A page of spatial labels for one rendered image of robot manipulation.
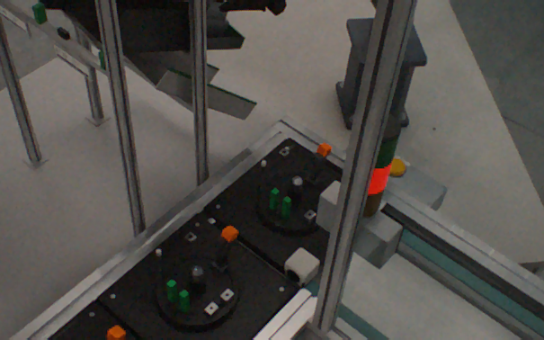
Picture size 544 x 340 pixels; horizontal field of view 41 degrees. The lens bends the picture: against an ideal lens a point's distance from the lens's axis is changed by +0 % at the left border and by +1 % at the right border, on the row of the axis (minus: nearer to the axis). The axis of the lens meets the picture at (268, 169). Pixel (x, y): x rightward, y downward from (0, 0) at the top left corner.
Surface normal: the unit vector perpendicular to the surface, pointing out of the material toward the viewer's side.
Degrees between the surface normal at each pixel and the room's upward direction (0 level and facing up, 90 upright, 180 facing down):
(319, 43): 0
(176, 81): 90
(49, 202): 0
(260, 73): 0
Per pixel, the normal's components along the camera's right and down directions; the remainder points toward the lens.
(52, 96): 0.05, -0.65
